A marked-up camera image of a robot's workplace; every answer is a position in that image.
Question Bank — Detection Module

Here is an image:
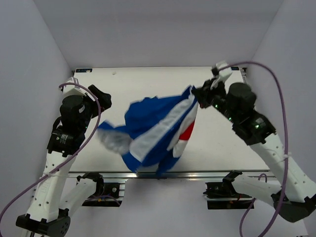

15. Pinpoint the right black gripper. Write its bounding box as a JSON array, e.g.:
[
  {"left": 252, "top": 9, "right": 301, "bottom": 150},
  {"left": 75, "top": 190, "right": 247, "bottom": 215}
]
[{"left": 192, "top": 77, "right": 237, "bottom": 122}]

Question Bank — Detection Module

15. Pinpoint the blue white red jacket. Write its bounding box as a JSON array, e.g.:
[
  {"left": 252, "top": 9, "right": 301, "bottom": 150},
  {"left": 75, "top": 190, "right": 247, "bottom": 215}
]
[{"left": 97, "top": 86, "right": 199, "bottom": 176}]

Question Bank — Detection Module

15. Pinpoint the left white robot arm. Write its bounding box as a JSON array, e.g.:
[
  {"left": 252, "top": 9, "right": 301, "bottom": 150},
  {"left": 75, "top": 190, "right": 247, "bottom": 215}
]
[{"left": 16, "top": 82, "right": 112, "bottom": 237}]

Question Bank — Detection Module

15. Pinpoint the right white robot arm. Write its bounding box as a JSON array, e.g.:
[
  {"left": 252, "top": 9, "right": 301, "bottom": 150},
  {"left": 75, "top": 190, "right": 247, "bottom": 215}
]
[{"left": 192, "top": 80, "right": 316, "bottom": 223}]

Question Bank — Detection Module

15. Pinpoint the left blue corner label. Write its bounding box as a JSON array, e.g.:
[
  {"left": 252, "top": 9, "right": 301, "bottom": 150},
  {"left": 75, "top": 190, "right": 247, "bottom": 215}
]
[{"left": 75, "top": 68, "right": 92, "bottom": 73}]

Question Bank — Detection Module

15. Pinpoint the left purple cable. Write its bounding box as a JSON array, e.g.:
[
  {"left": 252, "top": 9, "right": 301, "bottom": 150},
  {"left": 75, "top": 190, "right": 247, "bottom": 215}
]
[{"left": 0, "top": 83, "right": 102, "bottom": 220}]

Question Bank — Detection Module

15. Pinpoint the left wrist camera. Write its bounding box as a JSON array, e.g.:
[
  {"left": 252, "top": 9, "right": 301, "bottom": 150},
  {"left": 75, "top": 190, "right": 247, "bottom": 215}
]
[{"left": 59, "top": 77, "right": 95, "bottom": 101}]

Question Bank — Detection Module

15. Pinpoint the aluminium table right rail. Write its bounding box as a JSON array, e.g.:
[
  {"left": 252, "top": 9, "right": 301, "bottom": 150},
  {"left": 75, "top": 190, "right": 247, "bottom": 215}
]
[{"left": 240, "top": 68, "right": 247, "bottom": 83}]

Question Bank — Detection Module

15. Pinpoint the aluminium table rail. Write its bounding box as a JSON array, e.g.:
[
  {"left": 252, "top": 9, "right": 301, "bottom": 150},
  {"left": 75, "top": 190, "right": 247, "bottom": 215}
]
[
  {"left": 68, "top": 170, "right": 276, "bottom": 179},
  {"left": 240, "top": 68, "right": 247, "bottom": 83}
]

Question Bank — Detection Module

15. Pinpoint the aluminium table front rail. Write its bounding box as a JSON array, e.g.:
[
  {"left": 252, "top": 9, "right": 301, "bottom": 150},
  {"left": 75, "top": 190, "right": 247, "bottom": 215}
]
[{"left": 68, "top": 170, "right": 276, "bottom": 179}]

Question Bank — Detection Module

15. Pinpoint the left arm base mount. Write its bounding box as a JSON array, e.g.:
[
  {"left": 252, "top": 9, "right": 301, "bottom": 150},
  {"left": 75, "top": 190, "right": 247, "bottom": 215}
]
[{"left": 82, "top": 182, "right": 125, "bottom": 207}]

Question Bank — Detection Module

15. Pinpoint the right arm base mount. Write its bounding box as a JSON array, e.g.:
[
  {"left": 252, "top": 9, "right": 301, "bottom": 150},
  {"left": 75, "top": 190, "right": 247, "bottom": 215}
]
[{"left": 203, "top": 182, "right": 253, "bottom": 210}]

